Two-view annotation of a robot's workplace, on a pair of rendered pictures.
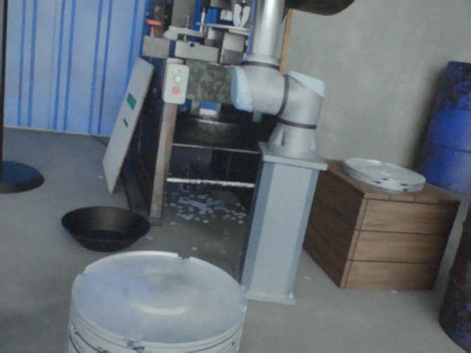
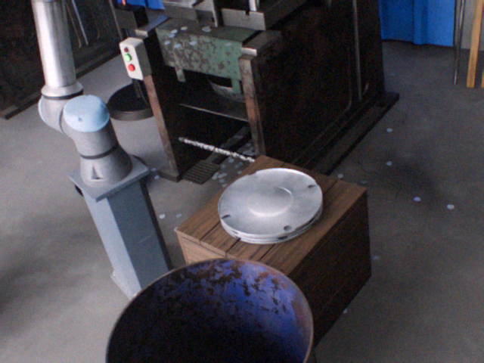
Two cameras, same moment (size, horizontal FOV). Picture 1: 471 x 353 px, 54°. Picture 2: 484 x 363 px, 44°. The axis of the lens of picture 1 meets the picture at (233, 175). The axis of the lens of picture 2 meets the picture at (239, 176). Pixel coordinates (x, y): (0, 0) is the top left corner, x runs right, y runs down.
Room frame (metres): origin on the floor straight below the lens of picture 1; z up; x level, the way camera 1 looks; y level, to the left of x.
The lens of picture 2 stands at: (1.05, -1.69, 1.42)
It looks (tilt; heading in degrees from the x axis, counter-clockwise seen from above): 36 degrees down; 64
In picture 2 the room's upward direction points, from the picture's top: 12 degrees counter-clockwise
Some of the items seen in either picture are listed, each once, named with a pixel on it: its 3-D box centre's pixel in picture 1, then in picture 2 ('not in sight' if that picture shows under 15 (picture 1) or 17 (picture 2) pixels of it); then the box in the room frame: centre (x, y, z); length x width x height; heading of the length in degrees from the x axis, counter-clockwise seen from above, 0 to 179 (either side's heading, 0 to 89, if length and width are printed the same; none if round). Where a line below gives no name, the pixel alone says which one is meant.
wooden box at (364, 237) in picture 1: (369, 221); (279, 253); (1.68, -0.54, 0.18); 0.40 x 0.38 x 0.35; 18
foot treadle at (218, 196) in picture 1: (208, 182); (240, 143); (1.95, 0.10, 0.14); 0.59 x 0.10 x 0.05; 20
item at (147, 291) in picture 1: (162, 291); not in sight; (0.70, 0.08, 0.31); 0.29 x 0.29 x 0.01
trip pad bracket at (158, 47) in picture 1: (153, 61); (136, 30); (1.75, 0.36, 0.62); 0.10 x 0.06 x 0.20; 110
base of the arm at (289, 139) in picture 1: (294, 136); (102, 157); (1.37, -0.16, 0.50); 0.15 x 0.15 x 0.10
